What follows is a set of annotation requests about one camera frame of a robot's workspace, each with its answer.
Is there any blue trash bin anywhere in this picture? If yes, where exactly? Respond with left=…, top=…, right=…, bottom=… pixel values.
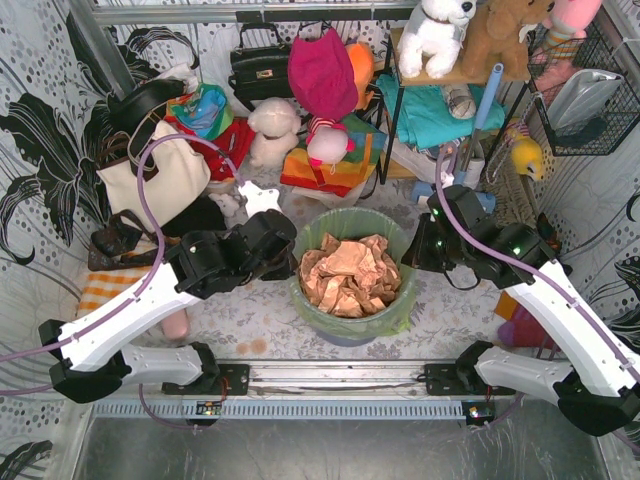
left=316, top=331, right=375, bottom=348

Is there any green trash bag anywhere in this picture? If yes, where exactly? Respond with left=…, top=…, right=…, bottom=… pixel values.
left=290, top=207, right=416, bottom=339

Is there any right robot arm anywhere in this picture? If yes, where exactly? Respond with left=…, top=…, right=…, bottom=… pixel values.
left=402, top=184, right=639, bottom=437

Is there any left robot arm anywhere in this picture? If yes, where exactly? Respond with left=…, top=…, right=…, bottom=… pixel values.
left=39, top=209, right=297, bottom=404

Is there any rainbow striped bag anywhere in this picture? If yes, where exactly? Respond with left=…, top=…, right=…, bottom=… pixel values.
left=280, top=114, right=387, bottom=197

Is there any cream canvas tote bag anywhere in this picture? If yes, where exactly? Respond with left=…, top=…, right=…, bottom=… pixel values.
left=95, top=120, right=212, bottom=234

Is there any magenta cloth bag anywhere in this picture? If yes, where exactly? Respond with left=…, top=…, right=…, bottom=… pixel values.
left=287, top=27, right=358, bottom=121

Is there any colorful printed bag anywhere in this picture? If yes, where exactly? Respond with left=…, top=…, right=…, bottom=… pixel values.
left=164, top=83, right=234, bottom=141

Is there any crumpled brown paper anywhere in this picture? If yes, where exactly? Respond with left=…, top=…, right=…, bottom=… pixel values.
left=298, top=233, right=402, bottom=318

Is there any pink white plush doll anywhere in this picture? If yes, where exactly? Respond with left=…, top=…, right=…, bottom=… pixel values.
left=306, top=116, right=355, bottom=167

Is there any blue floor mop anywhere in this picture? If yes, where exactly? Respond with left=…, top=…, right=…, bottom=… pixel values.
left=411, top=63, right=504, bottom=208

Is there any black garment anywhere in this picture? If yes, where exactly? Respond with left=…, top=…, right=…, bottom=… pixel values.
left=162, top=196, right=227, bottom=238

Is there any cream plush bear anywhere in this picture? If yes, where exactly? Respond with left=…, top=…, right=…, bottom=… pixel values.
left=248, top=97, right=302, bottom=168

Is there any red cloth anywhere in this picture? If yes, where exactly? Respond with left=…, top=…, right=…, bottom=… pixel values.
left=192, top=117, right=256, bottom=181

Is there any teal folded cloth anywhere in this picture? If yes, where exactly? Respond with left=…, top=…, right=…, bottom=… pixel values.
left=376, top=74, right=506, bottom=149

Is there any pink pouch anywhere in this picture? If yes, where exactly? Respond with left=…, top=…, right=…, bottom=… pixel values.
left=160, top=309, right=190, bottom=341

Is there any black leather handbag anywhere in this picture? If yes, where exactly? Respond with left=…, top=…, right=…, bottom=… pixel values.
left=228, top=23, right=294, bottom=110

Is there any orange plush toy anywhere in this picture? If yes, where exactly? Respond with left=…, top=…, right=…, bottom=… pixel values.
left=346, top=42, right=374, bottom=110

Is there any brown patterned handbag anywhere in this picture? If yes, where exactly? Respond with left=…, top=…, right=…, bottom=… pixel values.
left=88, top=210, right=159, bottom=272

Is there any purple orange sock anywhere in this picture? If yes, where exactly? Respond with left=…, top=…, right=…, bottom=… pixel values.
left=494, top=292, right=554, bottom=350

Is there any yellow plush toy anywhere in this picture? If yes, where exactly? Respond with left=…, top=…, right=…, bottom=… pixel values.
left=506, top=123, right=544, bottom=181

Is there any orange checkered cloth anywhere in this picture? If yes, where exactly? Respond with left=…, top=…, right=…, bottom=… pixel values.
left=76, top=267, right=150, bottom=319

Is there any black round hat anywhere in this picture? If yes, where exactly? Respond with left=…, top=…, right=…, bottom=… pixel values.
left=107, top=79, right=185, bottom=134

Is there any white plush dog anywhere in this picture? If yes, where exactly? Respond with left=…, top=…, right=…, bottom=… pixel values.
left=398, top=0, right=477, bottom=79

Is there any black metal shelf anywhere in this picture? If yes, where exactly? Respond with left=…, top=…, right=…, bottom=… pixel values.
left=380, top=28, right=530, bottom=183

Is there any brown teddy bear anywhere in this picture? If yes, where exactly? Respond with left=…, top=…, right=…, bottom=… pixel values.
left=461, top=0, right=555, bottom=80

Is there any silver foil pouch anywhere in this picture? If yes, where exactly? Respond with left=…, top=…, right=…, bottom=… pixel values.
left=547, top=69, right=624, bottom=130

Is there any pink plush toy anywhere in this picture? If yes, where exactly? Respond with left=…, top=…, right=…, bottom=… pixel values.
left=542, top=0, right=602, bottom=52

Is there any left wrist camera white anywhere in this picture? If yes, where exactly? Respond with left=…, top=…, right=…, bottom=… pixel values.
left=238, top=180, right=281, bottom=218

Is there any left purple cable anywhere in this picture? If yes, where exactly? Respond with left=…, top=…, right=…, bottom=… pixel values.
left=0, top=133, right=251, bottom=434

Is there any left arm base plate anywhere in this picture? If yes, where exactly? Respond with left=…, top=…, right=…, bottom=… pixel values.
left=161, top=363, right=250, bottom=397

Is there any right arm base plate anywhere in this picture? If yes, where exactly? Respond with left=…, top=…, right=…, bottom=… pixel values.
left=423, top=363, right=516, bottom=397

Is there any black wire basket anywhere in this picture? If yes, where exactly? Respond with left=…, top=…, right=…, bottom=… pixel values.
left=528, top=23, right=639, bottom=157

